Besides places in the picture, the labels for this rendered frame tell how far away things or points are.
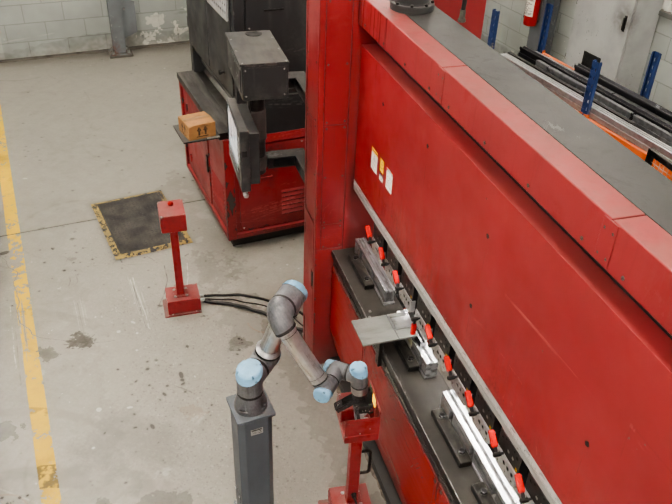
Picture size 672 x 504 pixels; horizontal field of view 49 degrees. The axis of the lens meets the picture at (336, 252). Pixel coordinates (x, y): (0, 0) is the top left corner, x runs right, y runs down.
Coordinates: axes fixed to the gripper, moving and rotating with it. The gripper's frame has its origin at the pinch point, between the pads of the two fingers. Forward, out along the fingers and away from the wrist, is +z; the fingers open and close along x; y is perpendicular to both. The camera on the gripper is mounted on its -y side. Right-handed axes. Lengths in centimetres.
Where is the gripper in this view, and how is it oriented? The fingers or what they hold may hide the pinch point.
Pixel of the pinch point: (356, 423)
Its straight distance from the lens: 339.0
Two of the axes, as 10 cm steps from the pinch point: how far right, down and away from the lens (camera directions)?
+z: 0.5, 8.1, 5.8
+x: -1.8, -5.6, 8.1
